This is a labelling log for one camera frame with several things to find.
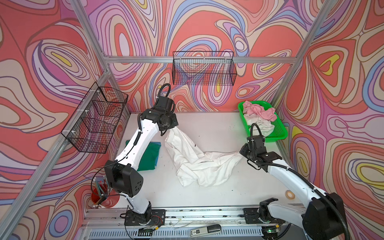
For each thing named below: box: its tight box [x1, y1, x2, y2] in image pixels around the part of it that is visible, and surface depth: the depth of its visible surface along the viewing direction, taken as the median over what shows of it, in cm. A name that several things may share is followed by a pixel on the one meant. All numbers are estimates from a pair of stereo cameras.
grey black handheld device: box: [190, 224, 222, 237], surface depth 68 cm
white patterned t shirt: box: [243, 113, 275, 137], surface depth 107 cm
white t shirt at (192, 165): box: [165, 127, 243, 187], surface depth 88 cm
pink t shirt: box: [242, 100, 277, 122], surface depth 113 cm
